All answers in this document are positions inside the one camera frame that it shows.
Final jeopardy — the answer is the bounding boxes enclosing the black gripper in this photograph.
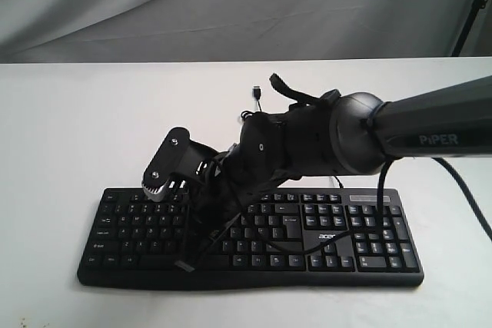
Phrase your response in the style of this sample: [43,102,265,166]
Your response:
[175,142,292,273]

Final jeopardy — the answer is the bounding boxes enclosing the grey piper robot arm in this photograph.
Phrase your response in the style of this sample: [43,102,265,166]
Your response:
[177,75,491,272]

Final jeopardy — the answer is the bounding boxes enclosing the black acer keyboard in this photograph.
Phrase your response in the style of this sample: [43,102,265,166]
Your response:
[77,188,424,291]

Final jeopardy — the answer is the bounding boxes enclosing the grey backdrop cloth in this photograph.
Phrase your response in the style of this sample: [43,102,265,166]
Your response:
[1,0,474,63]

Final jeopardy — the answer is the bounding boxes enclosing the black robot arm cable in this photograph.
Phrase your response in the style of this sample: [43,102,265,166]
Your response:
[175,157,492,273]

